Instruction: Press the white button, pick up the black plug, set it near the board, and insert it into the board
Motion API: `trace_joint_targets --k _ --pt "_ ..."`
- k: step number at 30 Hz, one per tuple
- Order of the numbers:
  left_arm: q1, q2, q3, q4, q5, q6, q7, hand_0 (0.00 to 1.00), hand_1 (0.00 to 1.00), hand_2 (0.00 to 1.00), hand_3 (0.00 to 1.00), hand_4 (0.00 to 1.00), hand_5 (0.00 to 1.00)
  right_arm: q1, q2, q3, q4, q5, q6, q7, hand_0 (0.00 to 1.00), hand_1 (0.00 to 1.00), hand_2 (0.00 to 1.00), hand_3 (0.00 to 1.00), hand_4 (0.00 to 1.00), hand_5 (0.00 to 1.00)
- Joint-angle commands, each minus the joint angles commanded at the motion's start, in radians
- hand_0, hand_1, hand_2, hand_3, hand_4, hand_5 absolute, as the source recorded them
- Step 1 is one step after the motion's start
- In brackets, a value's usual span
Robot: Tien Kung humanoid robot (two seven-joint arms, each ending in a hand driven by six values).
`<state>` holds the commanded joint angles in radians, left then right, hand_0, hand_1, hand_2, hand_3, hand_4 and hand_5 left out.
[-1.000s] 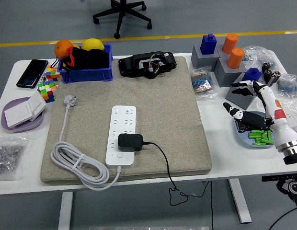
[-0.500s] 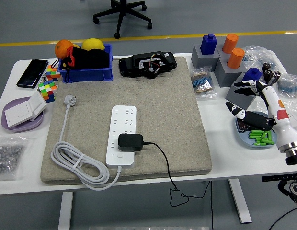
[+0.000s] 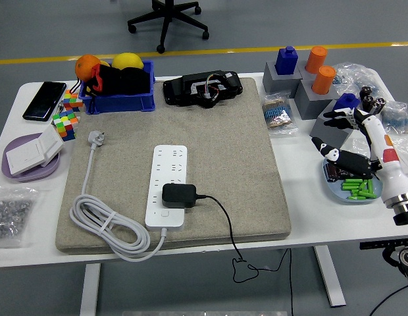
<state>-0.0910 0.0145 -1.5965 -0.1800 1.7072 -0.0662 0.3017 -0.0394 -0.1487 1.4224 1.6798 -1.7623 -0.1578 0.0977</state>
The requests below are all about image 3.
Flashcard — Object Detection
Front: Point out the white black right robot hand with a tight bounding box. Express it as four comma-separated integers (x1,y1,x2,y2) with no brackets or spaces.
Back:
311,107,408,202

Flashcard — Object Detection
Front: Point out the black plug with cord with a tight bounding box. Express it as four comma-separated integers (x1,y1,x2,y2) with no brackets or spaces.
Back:
161,183,293,316

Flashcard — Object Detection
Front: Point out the white power strip with cable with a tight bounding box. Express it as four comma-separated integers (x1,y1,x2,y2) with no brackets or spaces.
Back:
68,130,188,263

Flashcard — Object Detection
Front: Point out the clear plastic bag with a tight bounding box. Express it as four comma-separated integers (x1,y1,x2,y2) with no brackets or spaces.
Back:
351,130,408,184

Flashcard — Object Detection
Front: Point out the blue-grey plate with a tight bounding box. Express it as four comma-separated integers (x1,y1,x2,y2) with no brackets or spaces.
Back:
322,157,385,205

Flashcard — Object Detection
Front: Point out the clear bag of blue resistors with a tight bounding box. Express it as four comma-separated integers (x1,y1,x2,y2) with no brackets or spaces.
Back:
380,101,408,136

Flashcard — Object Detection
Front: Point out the black table control panel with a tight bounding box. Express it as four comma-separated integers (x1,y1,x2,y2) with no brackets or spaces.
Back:
359,237,408,250

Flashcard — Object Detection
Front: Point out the grey block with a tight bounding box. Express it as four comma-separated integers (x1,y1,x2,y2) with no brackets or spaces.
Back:
297,61,323,82
293,78,340,121
309,98,363,153
262,61,303,99

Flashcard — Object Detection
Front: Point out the blue square peg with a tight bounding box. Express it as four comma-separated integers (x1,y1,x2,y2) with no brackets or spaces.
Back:
333,93,361,113
274,45,299,76

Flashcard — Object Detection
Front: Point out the clear bag of components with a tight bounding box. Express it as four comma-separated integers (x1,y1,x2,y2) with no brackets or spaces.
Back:
332,62,388,99

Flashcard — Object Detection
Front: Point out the white table leg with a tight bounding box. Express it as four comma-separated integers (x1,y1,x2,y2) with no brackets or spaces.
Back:
79,263,101,316
314,245,347,307

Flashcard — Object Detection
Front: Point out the orange cylinder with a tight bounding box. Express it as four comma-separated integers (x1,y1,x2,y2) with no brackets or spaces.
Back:
304,45,328,75
311,65,338,95

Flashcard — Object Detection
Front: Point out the grey-brown mat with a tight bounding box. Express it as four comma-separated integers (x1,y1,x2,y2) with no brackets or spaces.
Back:
55,77,292,255

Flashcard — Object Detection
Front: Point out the black office chair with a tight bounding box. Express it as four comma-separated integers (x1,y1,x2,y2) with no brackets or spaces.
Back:
127,0,211,55

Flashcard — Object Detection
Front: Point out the blue plastic bin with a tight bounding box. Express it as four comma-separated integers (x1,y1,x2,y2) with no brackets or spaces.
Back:
79,60,157,115

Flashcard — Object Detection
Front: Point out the yellow lemon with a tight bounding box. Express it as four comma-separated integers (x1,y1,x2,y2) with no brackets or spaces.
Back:
111,52,145,70

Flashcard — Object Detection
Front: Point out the orange fruit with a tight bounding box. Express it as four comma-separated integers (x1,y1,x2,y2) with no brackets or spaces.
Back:
74,54,102,82

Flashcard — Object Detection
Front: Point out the colourful puzzle cube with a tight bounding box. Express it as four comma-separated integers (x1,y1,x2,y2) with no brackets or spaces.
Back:
63,89,84,113
51,109,79,142

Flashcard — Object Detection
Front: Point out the black smartphone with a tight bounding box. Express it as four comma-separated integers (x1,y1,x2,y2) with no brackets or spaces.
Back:
22,81,68,122

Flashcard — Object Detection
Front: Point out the purple plate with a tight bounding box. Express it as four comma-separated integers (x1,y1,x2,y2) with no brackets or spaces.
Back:
1,133,62,183

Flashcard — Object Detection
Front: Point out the clear bag of metal nuts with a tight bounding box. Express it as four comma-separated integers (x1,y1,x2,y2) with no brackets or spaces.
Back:
0,186,39,248

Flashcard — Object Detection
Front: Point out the thin black floor cable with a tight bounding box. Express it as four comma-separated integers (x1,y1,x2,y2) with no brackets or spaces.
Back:
369,282,408,316

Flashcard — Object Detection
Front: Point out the black electronic device with wires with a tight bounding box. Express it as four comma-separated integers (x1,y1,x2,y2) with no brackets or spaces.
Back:
163,70,243,109

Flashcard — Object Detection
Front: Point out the black red drawstring pouch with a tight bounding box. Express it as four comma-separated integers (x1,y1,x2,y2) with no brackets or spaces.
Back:
72,63,151,113

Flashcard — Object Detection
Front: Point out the white wall switch panel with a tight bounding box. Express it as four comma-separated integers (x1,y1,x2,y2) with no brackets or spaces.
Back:
38,124,65,167
5,138,47,176

